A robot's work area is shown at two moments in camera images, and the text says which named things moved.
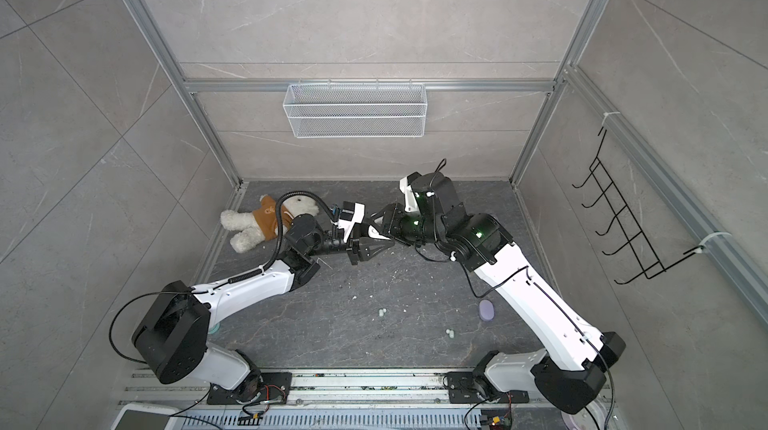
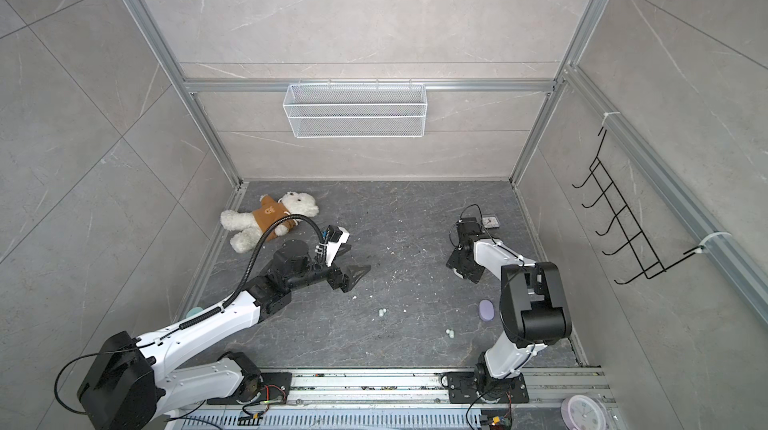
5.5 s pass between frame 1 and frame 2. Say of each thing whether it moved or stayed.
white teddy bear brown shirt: stayed
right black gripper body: moved
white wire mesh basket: stayed
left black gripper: moved
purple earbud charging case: stayed
